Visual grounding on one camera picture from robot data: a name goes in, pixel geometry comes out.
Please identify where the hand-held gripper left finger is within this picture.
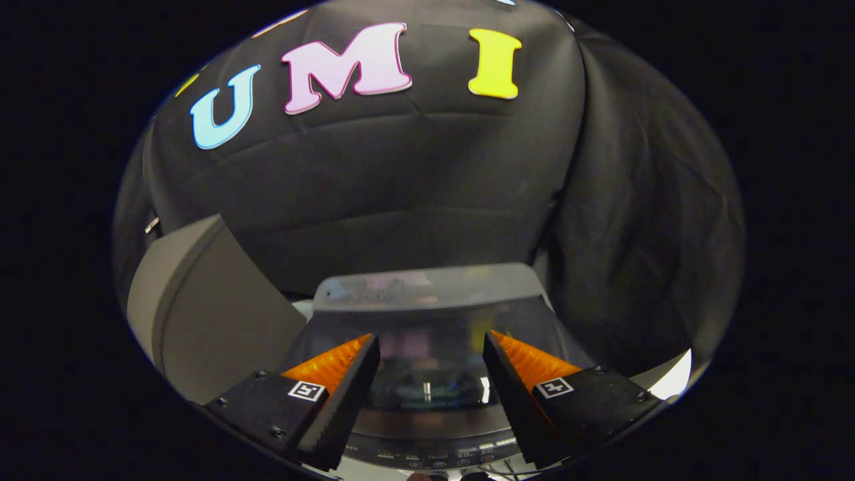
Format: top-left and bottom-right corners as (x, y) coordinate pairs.
(203, 333), (382, 472)

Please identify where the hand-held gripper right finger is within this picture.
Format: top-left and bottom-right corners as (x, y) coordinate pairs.
(482, 329), (669, 469)

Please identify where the grey washing machine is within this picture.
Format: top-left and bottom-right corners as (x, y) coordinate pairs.
(287, 263), (669, 479)

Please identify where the dark washing machine lid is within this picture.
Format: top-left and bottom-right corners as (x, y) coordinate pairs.
(294, 263), (590, 414)

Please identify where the black backdrop cloth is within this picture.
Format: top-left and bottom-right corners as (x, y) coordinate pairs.
(112, 0), (746, 381)

